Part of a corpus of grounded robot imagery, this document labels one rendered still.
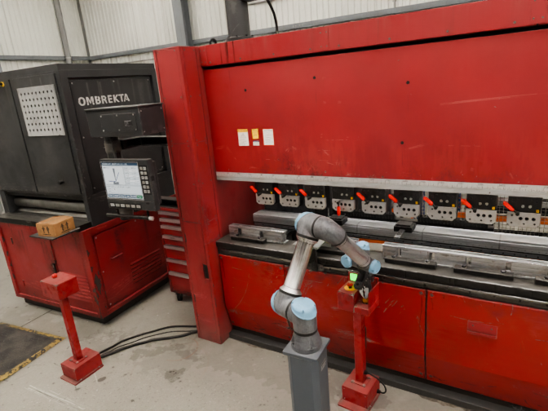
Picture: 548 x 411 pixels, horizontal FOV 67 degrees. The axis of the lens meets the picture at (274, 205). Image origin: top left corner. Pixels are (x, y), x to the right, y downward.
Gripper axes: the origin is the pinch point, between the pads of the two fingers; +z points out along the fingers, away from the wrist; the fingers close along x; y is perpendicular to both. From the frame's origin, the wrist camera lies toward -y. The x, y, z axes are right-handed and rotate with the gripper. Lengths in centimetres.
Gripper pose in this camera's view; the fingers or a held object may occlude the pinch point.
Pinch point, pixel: (364, 298)
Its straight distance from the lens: 257.5
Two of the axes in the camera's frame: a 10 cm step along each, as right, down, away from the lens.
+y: 5.7, -3.6, 7.4
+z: 1.3, 9.3, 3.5
